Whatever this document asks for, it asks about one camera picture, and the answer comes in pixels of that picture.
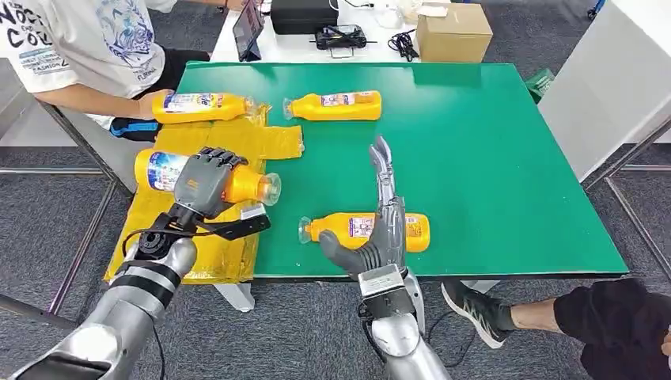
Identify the seated person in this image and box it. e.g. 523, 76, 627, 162
0, 0, 248, 143

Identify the black and blue bag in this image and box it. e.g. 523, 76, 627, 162
108, 117, 161, 144

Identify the black case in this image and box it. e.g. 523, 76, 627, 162
270, 0, 340, 36

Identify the black tablet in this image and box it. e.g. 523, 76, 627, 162
232, 0, 267, 63

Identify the black floor cable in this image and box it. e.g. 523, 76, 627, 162
425, 310, 477, 369

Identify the small green bin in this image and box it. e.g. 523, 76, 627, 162
524, 67, 557, 105

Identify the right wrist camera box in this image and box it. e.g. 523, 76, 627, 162
358, 264, 408, 302

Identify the white table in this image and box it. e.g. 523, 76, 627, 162
209, 0, 420, 65

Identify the person's black shoe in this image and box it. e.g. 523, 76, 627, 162
440, 279, 519, 351

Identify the grey metal frame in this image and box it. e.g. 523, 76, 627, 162
580, 117, 671, 282
0, 102, 135, 333

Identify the white plastic bag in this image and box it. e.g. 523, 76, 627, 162
373, 0, 406, 30

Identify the yellow plastic sheet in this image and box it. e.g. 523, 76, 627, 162
103, 102, 305, 287

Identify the cardboard box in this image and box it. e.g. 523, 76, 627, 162
415, 2, 495, 64

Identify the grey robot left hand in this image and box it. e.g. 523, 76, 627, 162
172, 146, 251, 222

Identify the black cable bundle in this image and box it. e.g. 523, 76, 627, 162
387, 28, 421, 63

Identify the person in black shorts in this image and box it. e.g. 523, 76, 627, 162
440, 276, 671, 380

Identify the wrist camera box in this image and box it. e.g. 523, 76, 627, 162
196, 203, 272, 243
358, 264, 408, 302

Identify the black device with cables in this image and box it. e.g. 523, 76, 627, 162
309, 24, 378, 52

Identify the orange drink bottle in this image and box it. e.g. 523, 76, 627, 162
152, 91, 259, 125
282, 90, 383, 122
298, 211, 431, 254
134, 148, 282, 207

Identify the white partition panel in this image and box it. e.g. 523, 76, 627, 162
536, 0, 671, 183

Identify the green table mat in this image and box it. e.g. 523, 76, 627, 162
175, 61, 630, 279

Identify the person's right hand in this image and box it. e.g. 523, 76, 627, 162
137, 88, 176, 122

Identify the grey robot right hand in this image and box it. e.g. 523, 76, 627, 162
318, 135, 408, 282

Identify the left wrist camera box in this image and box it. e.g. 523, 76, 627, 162
196, 203, 272, 243

